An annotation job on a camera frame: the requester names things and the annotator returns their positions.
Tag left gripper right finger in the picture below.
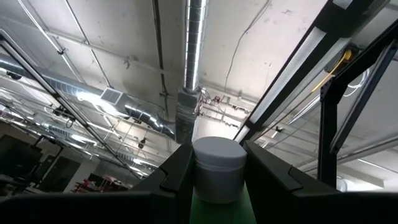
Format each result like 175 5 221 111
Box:
243 139 342 224

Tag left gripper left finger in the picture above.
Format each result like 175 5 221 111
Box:
129 142 197 224

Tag green paint bottle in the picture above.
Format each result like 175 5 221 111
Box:
189 136 257 224

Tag shelving rack red bins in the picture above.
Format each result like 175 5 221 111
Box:
71 174 130 194

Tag LED light bar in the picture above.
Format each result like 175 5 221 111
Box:
233 0 354 143

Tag black partition panel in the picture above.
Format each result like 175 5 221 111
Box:
40 155 82 193

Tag silver spiral ceiling duct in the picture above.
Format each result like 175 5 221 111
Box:
175 0 208 144

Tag yellow cable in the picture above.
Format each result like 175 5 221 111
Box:
310 49 354 94

